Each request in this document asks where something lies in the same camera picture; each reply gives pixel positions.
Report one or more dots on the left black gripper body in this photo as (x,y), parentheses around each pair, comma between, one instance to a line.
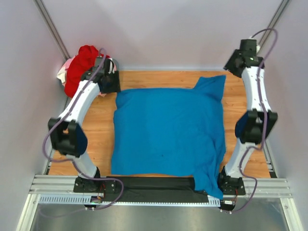
(113,84)

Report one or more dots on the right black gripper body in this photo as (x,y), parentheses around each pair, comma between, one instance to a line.
(231,63)

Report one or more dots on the blue t shirt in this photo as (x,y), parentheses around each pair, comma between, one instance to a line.
(172,131)

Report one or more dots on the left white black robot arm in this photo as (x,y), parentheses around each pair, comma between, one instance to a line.
(66,133)

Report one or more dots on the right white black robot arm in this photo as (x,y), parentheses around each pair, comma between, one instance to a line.
(252,129)

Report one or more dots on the grey laundry basket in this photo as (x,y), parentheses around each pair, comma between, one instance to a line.
(117,66)

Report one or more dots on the red t shirt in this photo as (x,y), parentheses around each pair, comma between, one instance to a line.
(83,61)

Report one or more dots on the pink t shirt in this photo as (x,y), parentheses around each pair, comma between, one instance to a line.
(67,63)

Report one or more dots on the white t shirt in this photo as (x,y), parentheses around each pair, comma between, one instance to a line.
(61,75)

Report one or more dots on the right aluminium corner post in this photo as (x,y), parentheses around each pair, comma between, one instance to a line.
(273,22)

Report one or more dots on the aluminium corner post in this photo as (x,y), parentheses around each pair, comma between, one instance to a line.
(273,22)
(52,28)

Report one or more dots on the left aluminium corner post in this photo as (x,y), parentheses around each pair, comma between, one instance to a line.
(52,28)

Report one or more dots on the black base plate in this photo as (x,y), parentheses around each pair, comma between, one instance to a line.
(161,189)

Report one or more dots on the grey slotted cable duct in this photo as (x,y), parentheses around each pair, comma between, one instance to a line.
(87,199)

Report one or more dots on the aluminium frame rail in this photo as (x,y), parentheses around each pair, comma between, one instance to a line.
(50,184)

